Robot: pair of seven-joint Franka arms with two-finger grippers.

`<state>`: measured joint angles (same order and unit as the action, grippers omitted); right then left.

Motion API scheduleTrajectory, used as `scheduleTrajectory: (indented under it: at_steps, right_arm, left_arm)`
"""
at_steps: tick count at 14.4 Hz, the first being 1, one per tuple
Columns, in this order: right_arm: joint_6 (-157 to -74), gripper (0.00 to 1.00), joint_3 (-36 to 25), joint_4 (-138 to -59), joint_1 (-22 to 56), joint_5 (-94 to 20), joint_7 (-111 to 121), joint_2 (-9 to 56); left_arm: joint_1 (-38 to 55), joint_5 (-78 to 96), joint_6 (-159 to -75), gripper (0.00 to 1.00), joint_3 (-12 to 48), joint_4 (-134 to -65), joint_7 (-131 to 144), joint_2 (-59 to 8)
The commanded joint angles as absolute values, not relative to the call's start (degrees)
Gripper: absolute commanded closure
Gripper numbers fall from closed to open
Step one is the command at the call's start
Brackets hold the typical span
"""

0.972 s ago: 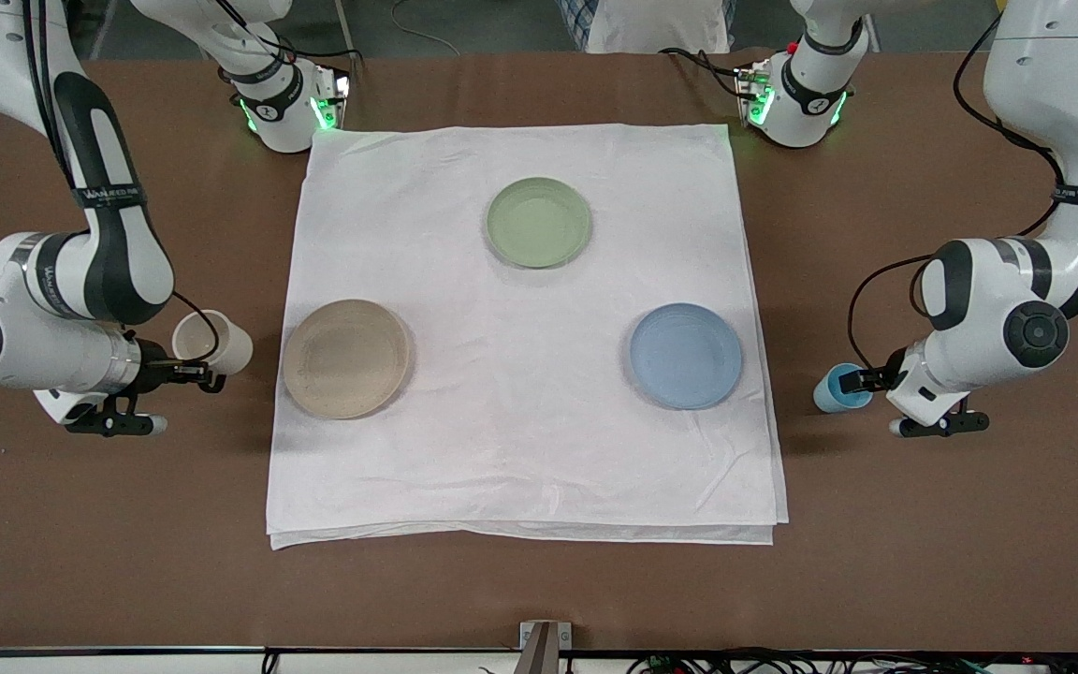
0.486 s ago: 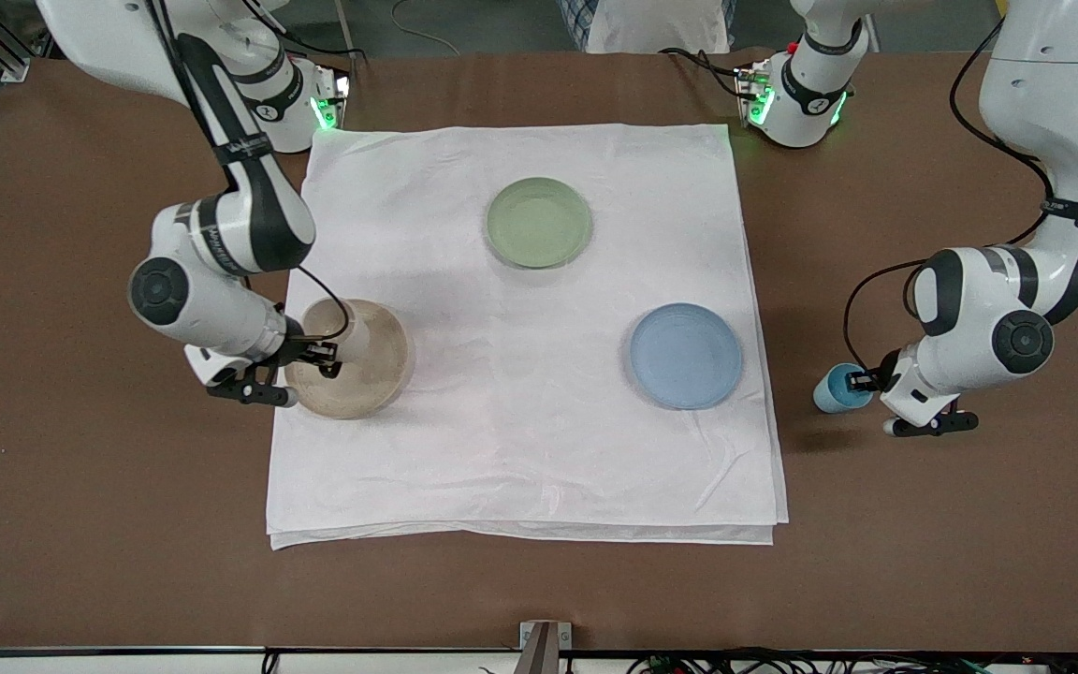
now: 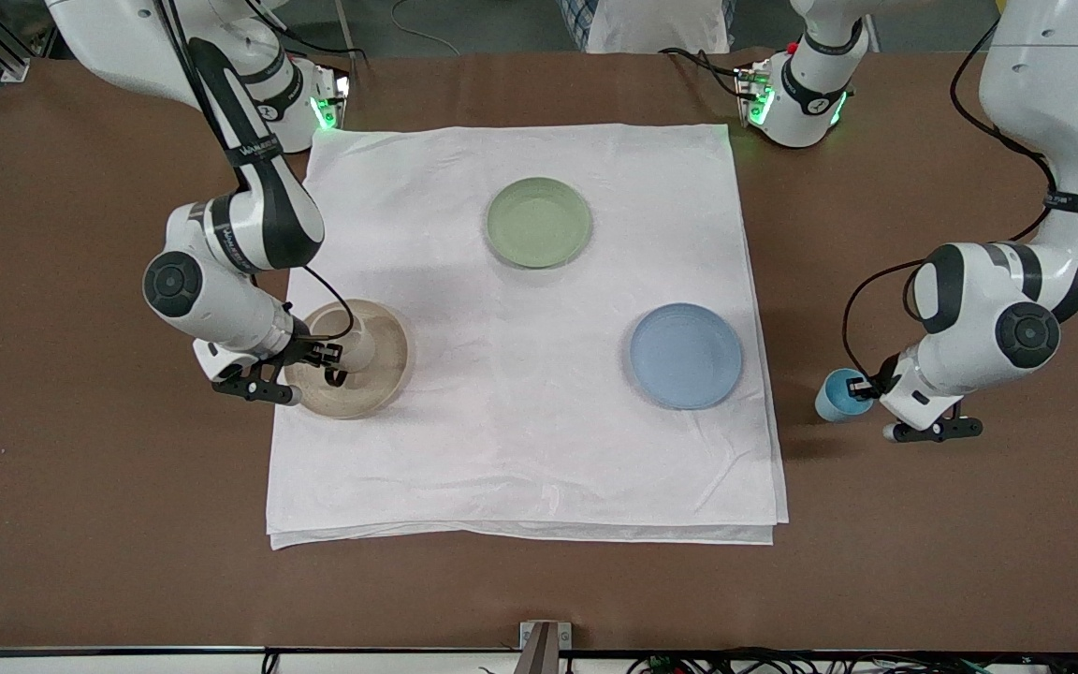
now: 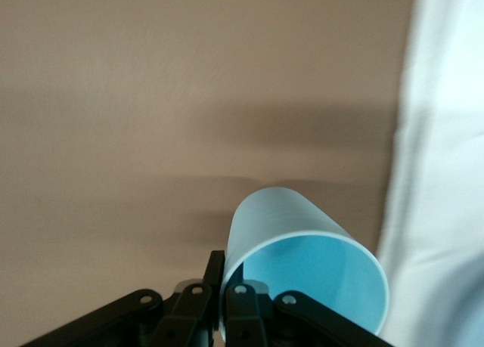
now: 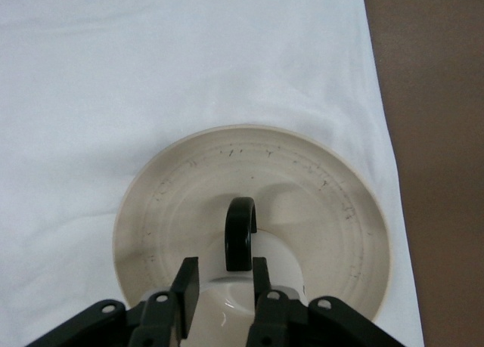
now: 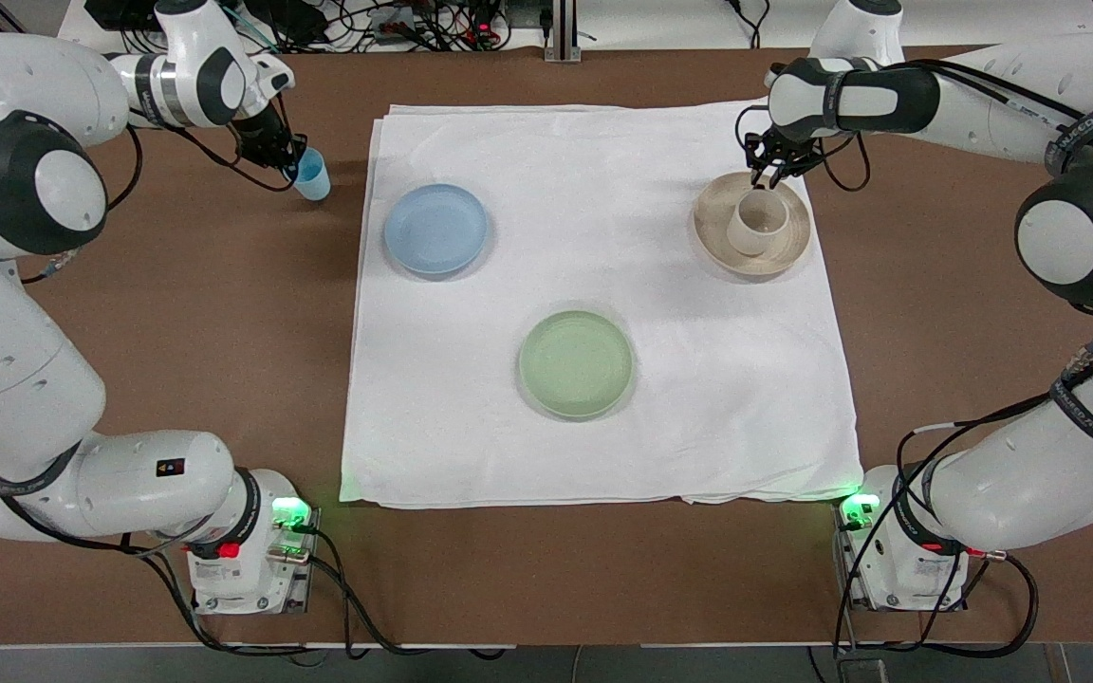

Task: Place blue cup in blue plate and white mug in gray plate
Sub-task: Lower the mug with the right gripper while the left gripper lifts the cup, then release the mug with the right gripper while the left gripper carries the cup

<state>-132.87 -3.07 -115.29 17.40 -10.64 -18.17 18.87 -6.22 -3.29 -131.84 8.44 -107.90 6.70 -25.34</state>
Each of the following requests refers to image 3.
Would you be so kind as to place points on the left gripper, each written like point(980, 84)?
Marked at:
point(880, 381)

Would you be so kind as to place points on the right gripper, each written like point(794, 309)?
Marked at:
point(306, 350)

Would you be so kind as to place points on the small blue cup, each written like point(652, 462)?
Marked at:
point(834, 401)

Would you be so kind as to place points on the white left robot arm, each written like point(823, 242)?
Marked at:
point(979, 309)

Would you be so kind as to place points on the beige ribbed plate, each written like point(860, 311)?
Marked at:
point(380, 374)

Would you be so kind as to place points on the blue plate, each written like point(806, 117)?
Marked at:
point(686, 356)

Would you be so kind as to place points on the green plate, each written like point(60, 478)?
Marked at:
point(539, 223)

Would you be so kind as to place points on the white cloth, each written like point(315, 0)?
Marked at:
point(520, 449)

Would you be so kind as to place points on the person in white apron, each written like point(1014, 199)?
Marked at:
point(651, 28)

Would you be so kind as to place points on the metal table edge bracket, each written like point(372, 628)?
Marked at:
point(544, 646)

